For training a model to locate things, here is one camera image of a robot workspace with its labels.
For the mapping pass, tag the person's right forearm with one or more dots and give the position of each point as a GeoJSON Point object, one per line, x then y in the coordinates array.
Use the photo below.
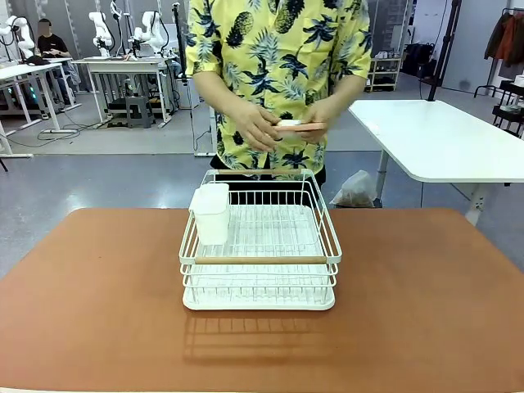
{"type": "Point", "coordinates": [217, 94]}

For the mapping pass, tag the black rolling cart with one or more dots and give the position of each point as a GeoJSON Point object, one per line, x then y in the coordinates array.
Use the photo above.
{"type": "Point", "coordinates": [509, 110]}

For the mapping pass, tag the white shoe shelf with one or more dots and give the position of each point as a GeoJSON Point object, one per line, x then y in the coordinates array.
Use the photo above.
{"type": "Point", "coordinates": [385, 73]}

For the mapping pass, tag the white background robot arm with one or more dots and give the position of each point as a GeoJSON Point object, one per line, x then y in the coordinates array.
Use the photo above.
{"type": "Point", "coordinates": [20, 34]}
{"type": "Point", "coordinates": [100, 32]}
{"type": "Point", "coordinates": [151, 34]}

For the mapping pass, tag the person's left hand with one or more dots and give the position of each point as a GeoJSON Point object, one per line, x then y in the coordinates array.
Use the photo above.
{"type": "Point", "coordinates": [327, 114]}

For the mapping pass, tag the black bags pile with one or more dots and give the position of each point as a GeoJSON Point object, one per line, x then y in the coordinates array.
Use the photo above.
{"type": "Point", "coordinates": [419, 61]}

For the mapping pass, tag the black tripod pole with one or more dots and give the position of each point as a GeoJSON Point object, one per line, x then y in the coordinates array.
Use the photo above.
{"type": "Point", "coordinates": [179, 41]}

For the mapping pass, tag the pink plate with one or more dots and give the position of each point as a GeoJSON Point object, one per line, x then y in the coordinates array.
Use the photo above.
{"type": "Point", "coordinates": [307, 126]}

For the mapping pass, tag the white desk with robots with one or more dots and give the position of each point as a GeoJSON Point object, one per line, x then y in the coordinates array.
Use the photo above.
{"type": "Point", "coordinates": [123, 63]}

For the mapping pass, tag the clear plastic bag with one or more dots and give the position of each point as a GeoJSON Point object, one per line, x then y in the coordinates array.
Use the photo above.
{"type": "Point", "coordinates": [355, 190]}

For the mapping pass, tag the person in yellow pineapple shirt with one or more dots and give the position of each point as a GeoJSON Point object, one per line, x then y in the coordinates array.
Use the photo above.
{"type": "Point", "coordinates": [278, 61]}

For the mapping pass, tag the person's left forearm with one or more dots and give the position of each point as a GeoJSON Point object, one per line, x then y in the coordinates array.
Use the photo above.
{"type": "Point", "coordinates": [346, 90]}

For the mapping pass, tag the small white dish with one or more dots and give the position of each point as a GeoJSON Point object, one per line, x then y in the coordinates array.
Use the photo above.
{"type": "Point", "coordinates": [290, 122]}

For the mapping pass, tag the white floor power strip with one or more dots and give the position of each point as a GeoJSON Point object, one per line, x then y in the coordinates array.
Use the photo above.
{"type": "Point", "coordinates": [59, 131]}

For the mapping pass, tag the hanging brown jackets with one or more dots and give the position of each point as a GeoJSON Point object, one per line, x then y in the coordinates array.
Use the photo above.
{"type": "Point", "coordinates": [509, 37]}

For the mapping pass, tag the grey plastic stool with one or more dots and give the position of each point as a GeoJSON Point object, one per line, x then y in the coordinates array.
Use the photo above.
{"type": "Point", "coordinates": [139, 110]}

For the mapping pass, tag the large white rounded table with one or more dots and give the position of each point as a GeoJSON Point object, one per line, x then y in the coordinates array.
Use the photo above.
{"type": "Point", "coordinates": [434, 139]}

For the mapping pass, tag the person's right hand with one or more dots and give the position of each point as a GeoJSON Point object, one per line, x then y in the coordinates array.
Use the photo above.
{"type": "Point", "coordinates": [254, 127]}

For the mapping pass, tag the seated person in black shirt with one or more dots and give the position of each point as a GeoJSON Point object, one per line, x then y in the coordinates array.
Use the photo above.
{"type": "Point", "coordinates": [51, 43]}

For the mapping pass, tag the black light stand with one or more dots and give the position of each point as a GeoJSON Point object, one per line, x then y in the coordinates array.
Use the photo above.
{"type": "Point", "coordinates": [444, 53]}

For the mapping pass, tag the white plastic cutlery holder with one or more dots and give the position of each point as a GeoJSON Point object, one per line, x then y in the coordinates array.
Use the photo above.
{"type": "Point", "coordinates": [210, 221]}

